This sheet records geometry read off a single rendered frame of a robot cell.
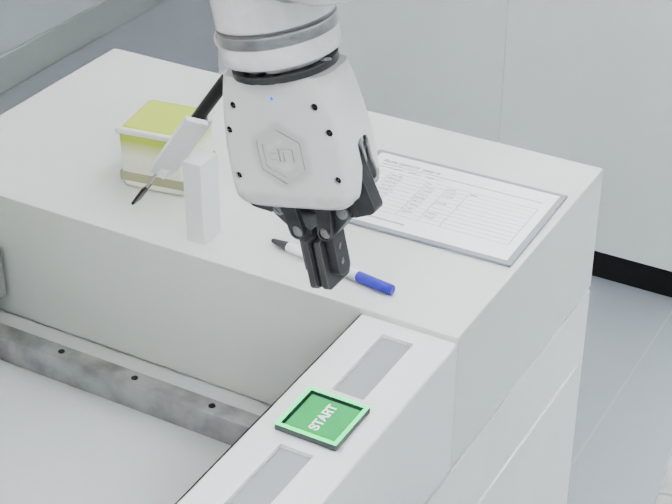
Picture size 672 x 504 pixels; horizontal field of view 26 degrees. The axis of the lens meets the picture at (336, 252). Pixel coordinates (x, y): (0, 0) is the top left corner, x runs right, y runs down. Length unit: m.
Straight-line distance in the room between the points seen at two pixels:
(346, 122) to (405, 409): 0.29
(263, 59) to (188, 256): 0.43
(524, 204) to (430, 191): 0.09
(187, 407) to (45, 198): 0.27
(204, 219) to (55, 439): 0.25
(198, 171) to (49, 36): 2.79
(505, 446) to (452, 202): 0.25
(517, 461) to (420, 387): 0.34
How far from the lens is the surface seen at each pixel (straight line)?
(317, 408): 1.17
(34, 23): 4.07
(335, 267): 1.06
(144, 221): 1.42
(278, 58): 0.97
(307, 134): 0.99
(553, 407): 1.59
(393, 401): 1.18
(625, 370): 2.89
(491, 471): 1.45
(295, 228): 1.05
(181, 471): 1.34
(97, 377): 1.42
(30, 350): 1.46
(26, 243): 1.50
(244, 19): 0.97
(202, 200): 1.35
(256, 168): 1.03
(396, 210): 1.42
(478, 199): 1.45
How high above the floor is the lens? 1.68
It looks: 32 degrees down
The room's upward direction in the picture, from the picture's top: straight up
